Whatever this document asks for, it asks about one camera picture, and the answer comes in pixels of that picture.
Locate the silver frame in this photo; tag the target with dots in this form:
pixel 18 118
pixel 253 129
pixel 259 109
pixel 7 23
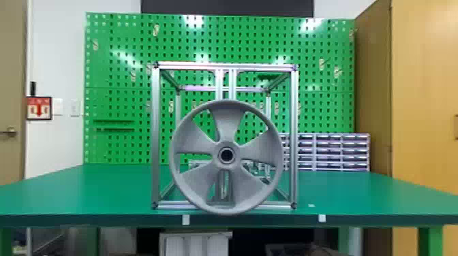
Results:
pixel 155 136

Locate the white light switch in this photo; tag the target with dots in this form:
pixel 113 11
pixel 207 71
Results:
pixel 75 107

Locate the grey wheel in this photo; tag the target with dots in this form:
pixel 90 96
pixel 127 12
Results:
pixel 189 141

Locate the tan door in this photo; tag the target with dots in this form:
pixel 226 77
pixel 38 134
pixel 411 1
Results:
pixel 10 89

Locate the red wall sign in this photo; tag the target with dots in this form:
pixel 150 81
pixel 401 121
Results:
pixel 39 108

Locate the yellow wooden cupboard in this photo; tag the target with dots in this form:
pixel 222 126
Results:
pixel 411 107

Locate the white drawer cabinet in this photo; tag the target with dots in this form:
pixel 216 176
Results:
pixel 332 152

